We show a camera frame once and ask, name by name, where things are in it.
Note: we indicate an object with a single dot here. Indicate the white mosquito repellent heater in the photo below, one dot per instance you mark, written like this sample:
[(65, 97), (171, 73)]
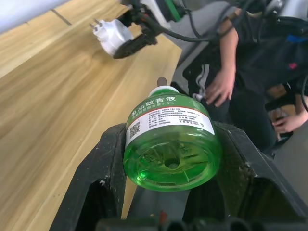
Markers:
[(113, 36)]

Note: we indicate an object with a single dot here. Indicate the person's right hand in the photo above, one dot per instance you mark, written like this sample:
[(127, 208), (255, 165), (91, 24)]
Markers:
[(222, 86)]

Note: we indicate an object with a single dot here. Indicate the person in dark clothes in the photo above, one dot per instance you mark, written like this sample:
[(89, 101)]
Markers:
[(252, 72)]

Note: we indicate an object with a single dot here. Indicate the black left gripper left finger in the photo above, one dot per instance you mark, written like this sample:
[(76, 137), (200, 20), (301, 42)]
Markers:
[(106, 149)]

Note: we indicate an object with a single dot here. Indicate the green repellent liquid bottle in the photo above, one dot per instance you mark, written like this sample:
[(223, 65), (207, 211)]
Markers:
[(168, 144)]

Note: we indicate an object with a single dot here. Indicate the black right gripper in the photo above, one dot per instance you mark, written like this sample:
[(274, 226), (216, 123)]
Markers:
[(148, 30)]

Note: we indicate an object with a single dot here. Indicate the person's left hand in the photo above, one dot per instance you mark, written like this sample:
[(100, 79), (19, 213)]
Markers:
[(296, 122)]

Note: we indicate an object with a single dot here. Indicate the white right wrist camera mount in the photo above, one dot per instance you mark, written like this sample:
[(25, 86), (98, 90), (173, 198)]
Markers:
[(161, 14)]

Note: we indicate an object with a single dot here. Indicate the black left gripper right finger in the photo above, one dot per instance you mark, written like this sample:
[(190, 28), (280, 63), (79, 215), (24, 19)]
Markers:
[(240, 156)]

